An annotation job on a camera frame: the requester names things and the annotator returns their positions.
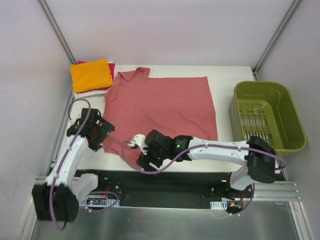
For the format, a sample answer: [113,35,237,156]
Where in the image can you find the salmon pink polo shirt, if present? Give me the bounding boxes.
[102,67,218,156]

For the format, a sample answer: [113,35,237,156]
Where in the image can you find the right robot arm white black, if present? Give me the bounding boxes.
[129,130,276,200]

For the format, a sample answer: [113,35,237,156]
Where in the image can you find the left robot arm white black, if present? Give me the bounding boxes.
[31,108,115,223]

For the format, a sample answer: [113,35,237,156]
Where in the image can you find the folded orange t shirt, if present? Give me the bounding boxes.
[69,58,114,94]

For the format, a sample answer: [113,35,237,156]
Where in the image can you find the folded magenta t shirt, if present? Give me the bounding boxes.
[76,60,116,92]

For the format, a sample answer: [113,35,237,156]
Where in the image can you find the olive green plastic basket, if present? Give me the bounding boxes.
[229,81,307,157]

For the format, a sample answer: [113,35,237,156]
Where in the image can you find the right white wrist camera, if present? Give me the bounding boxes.
[128,134,147,152]

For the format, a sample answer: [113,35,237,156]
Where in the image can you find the left white cable duct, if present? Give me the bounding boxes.
[79,197,120,208]

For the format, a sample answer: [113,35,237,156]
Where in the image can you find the white cable duct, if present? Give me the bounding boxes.
[209,200,243,211]
[79,197,120,208]

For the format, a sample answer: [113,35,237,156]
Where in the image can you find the right white cable duct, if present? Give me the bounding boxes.
[209,200,243,211]

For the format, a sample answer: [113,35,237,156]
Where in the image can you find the left aluminium frame post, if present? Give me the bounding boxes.
[37,0,77,64]

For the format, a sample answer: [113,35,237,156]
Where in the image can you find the aluminium frame post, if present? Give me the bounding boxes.
[252,0,303,77]
[37,0,77,64]

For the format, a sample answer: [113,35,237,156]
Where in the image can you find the right aluminium frame post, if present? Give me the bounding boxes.
[252,0,303,77]

